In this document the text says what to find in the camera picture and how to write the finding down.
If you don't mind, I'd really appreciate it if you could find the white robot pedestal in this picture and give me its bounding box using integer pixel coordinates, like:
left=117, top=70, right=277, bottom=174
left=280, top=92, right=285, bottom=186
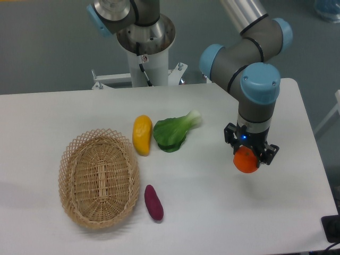
left=92, top=14, right=188, bottom=89

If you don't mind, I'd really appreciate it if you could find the orange fruit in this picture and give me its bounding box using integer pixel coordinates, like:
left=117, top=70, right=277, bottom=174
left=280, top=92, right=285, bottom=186
left=233, top=146, right=258, bottom=174

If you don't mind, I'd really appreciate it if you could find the blue object top right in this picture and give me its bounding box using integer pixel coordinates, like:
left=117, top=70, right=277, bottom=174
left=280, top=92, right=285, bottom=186
left=314, top=0, right=339, bottom=23

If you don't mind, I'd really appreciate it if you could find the white frame at right edge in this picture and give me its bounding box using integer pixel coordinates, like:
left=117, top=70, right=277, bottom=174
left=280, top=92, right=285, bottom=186
left=313, top=90, right=339, bottom=140

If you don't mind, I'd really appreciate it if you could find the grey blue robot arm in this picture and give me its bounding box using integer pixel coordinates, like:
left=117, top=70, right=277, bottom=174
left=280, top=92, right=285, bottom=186
left=87, top=1, right=293, bottom=165

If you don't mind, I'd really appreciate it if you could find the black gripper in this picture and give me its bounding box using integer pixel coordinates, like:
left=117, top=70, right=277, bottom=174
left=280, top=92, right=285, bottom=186
left=224, top=121, right=279, bottom=167

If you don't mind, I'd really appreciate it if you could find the black device at table edge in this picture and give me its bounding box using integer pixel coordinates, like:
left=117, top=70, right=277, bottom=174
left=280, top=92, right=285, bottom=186
left=321, top=215, right=339, bottom=243

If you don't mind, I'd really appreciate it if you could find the woven wicker basket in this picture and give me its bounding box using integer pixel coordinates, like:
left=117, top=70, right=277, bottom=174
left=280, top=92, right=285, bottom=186
left=58, top=129, right=140, bottom=230

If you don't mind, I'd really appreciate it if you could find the green bok choy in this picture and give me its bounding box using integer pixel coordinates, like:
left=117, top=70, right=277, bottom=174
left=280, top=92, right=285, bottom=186
left=153, top=110, right=202, bottom=152

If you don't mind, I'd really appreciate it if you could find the black cable on pedestal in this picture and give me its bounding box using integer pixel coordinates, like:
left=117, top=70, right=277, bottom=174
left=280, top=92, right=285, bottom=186
left=135, top=42, right=154, bottom=87

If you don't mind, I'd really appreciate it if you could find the purple sweet potato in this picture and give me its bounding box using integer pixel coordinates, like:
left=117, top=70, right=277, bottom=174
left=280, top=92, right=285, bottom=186
left=144, top=185, right=164, bottom=222

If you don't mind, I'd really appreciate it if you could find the yellow mango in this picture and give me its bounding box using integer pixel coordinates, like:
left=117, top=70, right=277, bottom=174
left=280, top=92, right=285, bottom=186
left=132, top=115, right=152, bottom=156

